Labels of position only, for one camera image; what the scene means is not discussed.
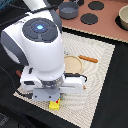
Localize pink toy stove board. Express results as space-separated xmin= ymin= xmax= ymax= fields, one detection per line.
xmin=62 ymin=0 xmax=128 ymax=43

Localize white woven placemat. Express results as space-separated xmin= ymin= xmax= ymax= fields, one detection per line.
xmin=14 ymin=32 xmax=115 ymax=128

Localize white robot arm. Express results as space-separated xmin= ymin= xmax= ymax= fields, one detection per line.
xmin=1 ymin=0 xmax=87 ymax=101

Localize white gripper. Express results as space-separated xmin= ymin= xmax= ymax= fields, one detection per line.
xmin=20 ymin=67 xmax=84 ymax=101

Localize yellow butter box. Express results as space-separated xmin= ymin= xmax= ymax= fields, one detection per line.
xmin=49 ymin=100 xmax=60 ymax=110

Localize brown toy sausage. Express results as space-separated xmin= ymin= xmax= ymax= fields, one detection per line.
xmin=16 ymin=70 xmax=21 ymax=77

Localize beige round plate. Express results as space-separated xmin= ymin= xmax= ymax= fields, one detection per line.
xmin=64 ymin=55 xmax=83 ymax=73

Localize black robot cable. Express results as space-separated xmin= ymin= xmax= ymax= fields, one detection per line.
xmin=64 ymin=71 xmax=88 ymax=83

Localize beige bowl on stove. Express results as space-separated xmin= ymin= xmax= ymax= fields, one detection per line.
xmin=119 ymin=5 xmax=128 ymax=30

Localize knife with orange handle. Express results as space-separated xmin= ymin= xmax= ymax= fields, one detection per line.
xmin=78 ymin=55 xmax=98 ymax=63

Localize grey pot on stove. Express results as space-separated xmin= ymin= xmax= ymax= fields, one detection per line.
xmin=58 ymin=2 xmax=79 ymax=19

